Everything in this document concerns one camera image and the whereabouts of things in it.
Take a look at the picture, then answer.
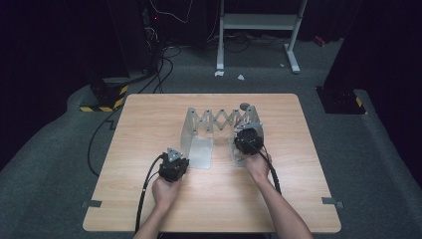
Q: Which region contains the black yellow striped base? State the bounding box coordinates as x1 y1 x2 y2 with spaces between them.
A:
79 78 129 113
316 87 368 116

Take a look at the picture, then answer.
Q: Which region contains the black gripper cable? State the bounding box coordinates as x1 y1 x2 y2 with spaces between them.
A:
258 148 283 196
133 153 166 234

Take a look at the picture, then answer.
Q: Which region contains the person's right hand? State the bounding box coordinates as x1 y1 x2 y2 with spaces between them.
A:
244 150 273 182

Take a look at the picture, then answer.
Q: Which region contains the person's left hand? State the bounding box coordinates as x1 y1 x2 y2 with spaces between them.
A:
151 175 183 211

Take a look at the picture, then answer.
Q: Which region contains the thin white wire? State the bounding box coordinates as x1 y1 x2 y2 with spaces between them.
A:
148 0 195 25

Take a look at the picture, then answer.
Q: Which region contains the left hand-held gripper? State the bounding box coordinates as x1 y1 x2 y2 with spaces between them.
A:
158 146 191 183

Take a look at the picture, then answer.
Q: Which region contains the white metal stand frame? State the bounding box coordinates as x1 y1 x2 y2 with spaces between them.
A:
216 0 308 75

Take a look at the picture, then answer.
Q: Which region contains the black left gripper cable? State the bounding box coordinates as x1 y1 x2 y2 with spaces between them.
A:
133 153 166 234

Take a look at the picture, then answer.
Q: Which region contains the black floor cable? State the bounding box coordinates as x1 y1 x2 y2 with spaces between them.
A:
87 106 125 177

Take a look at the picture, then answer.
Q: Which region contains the dark equipment tower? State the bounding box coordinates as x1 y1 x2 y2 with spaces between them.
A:
107 0 160 74

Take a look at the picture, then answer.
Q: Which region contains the bundle of black cables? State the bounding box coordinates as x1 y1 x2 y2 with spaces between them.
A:
137 45 183 95

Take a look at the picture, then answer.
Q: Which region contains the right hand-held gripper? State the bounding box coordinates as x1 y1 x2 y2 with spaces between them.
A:
233 120 266 156

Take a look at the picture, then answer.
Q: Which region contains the grey tape piece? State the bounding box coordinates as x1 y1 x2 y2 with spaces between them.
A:
321 196 344 209
82 199 103 209

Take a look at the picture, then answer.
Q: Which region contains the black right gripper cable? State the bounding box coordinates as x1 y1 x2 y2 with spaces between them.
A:
258 148 283 196

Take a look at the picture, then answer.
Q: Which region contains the expandable metal bookend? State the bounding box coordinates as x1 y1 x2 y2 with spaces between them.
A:
179 105 266 169

